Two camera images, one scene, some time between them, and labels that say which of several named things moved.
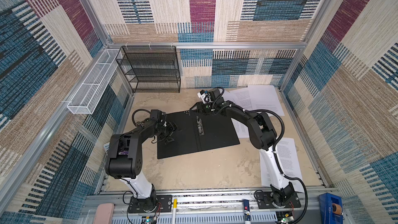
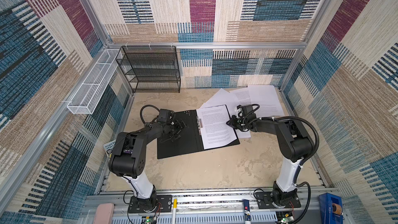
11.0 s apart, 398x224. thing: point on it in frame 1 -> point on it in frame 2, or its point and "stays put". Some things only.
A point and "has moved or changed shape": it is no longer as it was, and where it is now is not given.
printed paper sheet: (265, 97) stays put
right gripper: (200, 106) -> (231, 123)
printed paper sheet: (286, 154) has moved or changed shape
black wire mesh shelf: (151, 67) stays put
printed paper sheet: (241, 129) stays put
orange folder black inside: (197, 131) stays put
